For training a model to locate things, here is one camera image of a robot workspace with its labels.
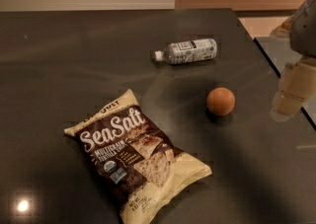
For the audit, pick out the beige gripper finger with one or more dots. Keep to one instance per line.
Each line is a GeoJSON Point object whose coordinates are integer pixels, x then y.
{"type": "Point", "coordinates": [297, 84]}

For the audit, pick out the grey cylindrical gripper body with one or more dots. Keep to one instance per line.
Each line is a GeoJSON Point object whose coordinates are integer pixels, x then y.
{"type": "Point", "coordinates": [304, 30]}

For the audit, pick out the orange fruit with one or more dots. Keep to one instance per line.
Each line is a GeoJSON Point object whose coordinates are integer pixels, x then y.
{"type": "Point", "coordinates": [220, 101]}

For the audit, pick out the brown sea salt chip bag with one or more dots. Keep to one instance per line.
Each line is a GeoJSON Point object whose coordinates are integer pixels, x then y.
{"type": "Point", "coordinates": [142, 168]}

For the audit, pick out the clear plastic water bottle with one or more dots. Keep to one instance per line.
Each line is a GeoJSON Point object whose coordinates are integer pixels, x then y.
{"type": "Point", "coordinates": [183, 52]}

